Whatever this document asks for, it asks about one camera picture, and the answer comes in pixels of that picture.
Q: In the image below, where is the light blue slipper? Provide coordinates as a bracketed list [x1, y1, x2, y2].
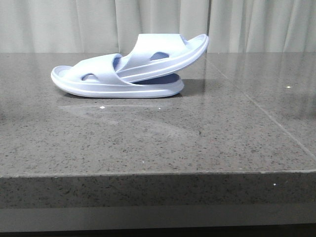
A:
[51, 54, 184, 98]
[113, 34, 209, 82]

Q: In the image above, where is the pale green curtain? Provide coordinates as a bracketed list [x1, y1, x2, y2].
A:
[0, 0, 316, 53]

